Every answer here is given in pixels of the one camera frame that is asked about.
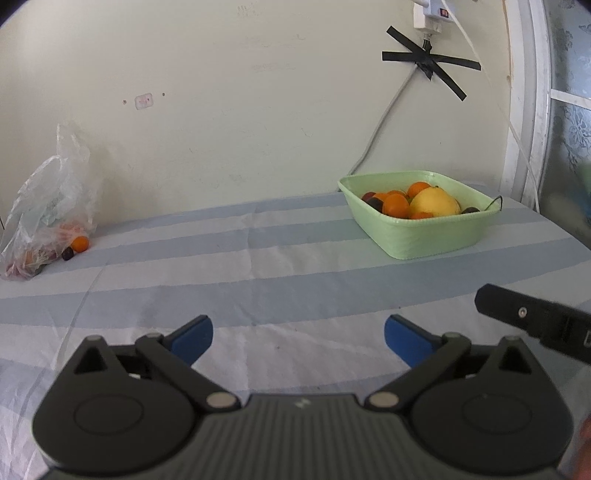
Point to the large orange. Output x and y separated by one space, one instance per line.
418 188
396 206

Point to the white door frame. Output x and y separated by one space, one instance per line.
526 92

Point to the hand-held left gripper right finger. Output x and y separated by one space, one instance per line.
405 339

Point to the white power strip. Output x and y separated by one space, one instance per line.
431 11

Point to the light green plastic basin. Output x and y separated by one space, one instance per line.
425 235

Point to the black tape cross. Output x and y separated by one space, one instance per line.
427 62

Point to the patterned frosted glass pane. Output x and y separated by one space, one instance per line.
572 55

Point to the dark fruit beside bag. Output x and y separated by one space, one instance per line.
68 254

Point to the large yellow lemon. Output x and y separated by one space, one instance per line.
434 202

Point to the clear plastic bag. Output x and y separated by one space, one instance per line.
51 203

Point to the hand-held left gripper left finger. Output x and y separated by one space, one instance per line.
194 334

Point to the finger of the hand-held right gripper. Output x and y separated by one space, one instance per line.
531 316

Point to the red plum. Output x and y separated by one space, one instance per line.
369 196

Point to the dark purple plum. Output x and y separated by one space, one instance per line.
375 205

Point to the small dark plum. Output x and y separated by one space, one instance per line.
471 210

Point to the small orange beside bag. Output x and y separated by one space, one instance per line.
81 243

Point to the striped blue white bedsheet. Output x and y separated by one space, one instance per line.
277 258

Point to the clear adhesive wall hook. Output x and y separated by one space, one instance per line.
143 101

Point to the small orange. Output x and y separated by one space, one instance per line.
387 194
81 243

